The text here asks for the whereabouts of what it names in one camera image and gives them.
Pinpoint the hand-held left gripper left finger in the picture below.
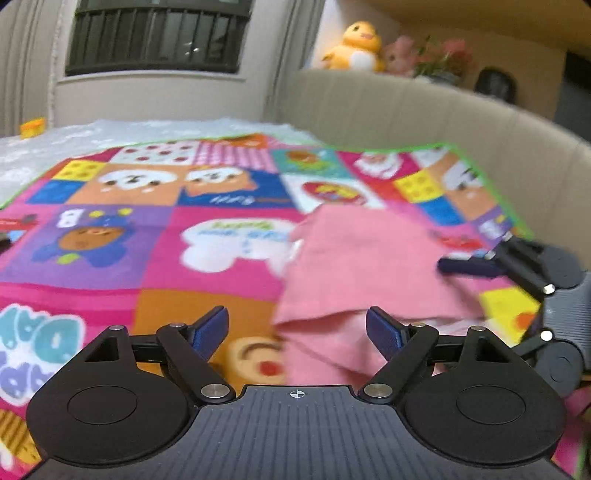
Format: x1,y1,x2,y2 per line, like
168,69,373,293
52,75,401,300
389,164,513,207
76,305,236,405

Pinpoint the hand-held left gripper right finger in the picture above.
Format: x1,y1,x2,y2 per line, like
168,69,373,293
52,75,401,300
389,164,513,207
362,305,522,407

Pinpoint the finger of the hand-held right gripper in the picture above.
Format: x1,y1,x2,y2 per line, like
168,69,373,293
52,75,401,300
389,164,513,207
438,234,556,297
513,329,555,361

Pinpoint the pink ribbed sweater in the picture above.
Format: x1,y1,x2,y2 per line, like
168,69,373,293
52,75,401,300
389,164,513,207
272,203,546,386

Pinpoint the colourful cartoon play mat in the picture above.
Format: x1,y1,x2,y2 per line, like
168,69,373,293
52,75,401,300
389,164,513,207
0,133,591,480

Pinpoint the beige padded headboard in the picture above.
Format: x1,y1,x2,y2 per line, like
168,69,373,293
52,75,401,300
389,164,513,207
279,69,591,273

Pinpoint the black round object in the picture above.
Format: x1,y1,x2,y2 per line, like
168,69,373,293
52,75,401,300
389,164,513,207
475,67,515,100

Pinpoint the potted plant with pink leaves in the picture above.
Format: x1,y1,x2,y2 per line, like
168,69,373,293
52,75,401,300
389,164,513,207
413,37,474,86

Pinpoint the pink plush toy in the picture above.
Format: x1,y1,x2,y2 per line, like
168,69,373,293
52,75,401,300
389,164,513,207
383,36,416,77

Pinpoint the yellow duck plush toy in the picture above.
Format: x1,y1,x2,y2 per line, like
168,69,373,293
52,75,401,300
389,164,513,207
321,21,386,72

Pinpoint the yellow toy block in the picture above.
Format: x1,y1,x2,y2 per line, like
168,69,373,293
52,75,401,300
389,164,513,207
19,117,48,138

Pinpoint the dark framed window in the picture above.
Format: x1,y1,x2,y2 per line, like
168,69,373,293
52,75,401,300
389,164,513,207
65,0,254,77

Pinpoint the white curtain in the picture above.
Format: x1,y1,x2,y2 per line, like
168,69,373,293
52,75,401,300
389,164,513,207
0,0,58,137

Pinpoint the wooden wall shelf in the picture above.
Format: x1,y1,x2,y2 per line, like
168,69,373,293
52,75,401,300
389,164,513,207
365,0,591,51

